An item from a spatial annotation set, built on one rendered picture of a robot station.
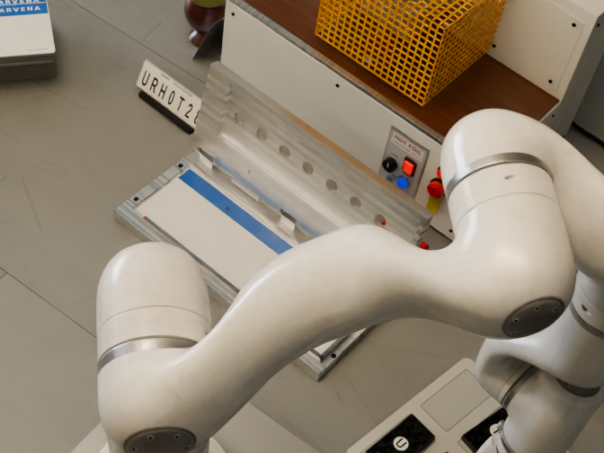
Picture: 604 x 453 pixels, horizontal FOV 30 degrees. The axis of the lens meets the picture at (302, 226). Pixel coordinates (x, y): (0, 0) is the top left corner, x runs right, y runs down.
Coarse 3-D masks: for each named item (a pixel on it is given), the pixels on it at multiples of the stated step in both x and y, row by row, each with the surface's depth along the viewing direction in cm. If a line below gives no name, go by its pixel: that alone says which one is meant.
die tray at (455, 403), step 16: (464, 368) 175; (432, 384) 173; (448, 384) 173; (464, 384) 174; (416, 400) 171; (432, 400) 171; (448, 400) 171; (464, 400) 172; (480, 400) 172; (400, 416) 169; (416, 416) 169; (432, 416) 169; (448, 416) 170; (464, 416) 170; (480, 416) 170; (384, 432) 167; (432, 432) 168; (448, 432) 168; (464, 432) 168; (352, 448) 164; (368, 448) 165; (432, 448) 166; (448, 448) 166; (464, 448) 167
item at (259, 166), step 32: (224, 96) 182; (256, 96) 178; (224, 128) 187; (256, 128) 182; (288, 128) 178; (224, 160) 189; (256, 160) 185; (288, 160) 181; (320, 160) 176; (352, 160) 172; (256, 192) 187; (288, 192) 182; (320, 192) 180; (352, 192) 175; (384, 192) 170; (320, 224) 181; (352, 224) 178; (416, 224) 170
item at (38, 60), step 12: (0, 60) 198; (12, 60) 198; (24, 60) 199; (36, 60) 200; (48, 60) 200; (0, 72) 200; (12, 72) 200; (24, 72) 201; (36, 72) 202; (48, 72) 203
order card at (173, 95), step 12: (144, 72) 202; (156, 72) 200; (144, 84) 202; (156, 84) 201; (168, 84) 199; (180, 84) 198; (156, 96) 201; (168, 96) 200; (180, 96) 199; (192, 96) 197; (168, 108) 201; (180, 108) 199; (192, 108) 198; (192, 120) 198
